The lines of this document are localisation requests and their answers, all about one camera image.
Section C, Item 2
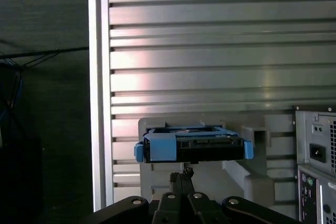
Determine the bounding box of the grey parts rack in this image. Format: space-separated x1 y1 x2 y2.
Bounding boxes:
138 115 299 209

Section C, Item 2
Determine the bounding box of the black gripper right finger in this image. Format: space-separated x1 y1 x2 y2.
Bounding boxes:
181 167 300 224

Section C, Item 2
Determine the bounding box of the black floor cable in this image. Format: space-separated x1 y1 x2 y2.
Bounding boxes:
0 46 89 109

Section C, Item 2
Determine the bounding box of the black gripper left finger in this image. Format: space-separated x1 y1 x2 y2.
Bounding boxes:
86 172 187 224

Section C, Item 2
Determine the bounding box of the hard disk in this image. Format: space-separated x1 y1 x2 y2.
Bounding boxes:
133 125 254 164

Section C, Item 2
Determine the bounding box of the black PC case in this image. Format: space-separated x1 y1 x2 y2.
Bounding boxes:
292 105 336 224

